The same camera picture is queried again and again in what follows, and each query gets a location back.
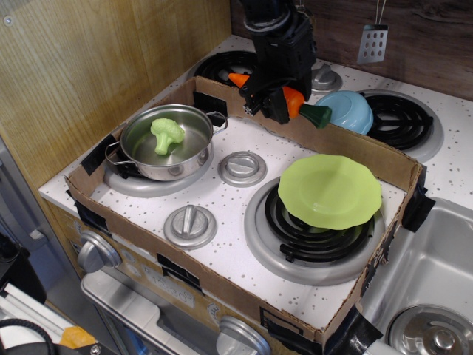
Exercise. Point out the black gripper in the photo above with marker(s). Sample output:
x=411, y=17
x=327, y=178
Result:
x=285, y=52

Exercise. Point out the orange toy carrot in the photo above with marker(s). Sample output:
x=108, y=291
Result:
x=296, y=102

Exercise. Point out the silver metal pot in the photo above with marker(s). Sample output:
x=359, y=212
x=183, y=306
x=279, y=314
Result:
x=183, y=159

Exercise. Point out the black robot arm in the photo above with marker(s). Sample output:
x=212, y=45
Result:
x=268, y=11

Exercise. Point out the green plastic plate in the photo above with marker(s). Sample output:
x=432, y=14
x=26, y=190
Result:
x=330, y=191

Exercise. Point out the silver back stove knob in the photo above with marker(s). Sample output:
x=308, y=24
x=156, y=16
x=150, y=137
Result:
x=325, y=80

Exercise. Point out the silver stove knob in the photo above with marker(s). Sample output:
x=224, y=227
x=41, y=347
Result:
x=325, y=80
x=242, y=169
x=190, y=227

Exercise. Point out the silver centre stove knob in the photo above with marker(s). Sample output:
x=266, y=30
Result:
x=242, y=169

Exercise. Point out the light blue plastic bowl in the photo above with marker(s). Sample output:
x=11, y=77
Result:
x=350, y=110

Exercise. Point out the green toy broccoli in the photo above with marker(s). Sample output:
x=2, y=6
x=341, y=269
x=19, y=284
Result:
x=166, y=132

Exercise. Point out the hanging silver slotted spatula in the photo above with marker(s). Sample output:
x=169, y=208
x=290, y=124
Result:
x=373, y=44

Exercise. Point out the back right black burner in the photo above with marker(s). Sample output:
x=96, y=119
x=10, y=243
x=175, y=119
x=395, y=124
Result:
x=405, y=123

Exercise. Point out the front right black burner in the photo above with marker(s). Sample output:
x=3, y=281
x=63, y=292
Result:
x=303, y=254

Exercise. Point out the silver front stove knob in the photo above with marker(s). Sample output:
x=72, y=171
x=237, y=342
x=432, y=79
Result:
x=190, y=227

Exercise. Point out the silver left oven knob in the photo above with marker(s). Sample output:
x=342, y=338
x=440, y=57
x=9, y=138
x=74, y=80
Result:
x=96, y=253

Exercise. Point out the silver oven knob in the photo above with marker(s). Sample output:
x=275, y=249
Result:
x=96, y=253
x=236, y=337

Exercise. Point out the silver toy sink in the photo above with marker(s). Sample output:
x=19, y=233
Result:
x=431, y=266

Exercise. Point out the silver right oven knob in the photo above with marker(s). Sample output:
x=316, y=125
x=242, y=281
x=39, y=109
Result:
x=236, y=337

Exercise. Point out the brown cardboard fence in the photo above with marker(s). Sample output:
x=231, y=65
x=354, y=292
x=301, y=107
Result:
x=224, y=276

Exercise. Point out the silver sink drain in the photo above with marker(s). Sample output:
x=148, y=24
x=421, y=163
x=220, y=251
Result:
x=430, y=329

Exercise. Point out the orange cloth piece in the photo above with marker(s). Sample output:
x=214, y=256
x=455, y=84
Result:
x=75, y=337

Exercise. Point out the silver oven door handle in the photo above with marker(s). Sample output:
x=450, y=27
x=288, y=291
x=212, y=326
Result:
x=124, y=304

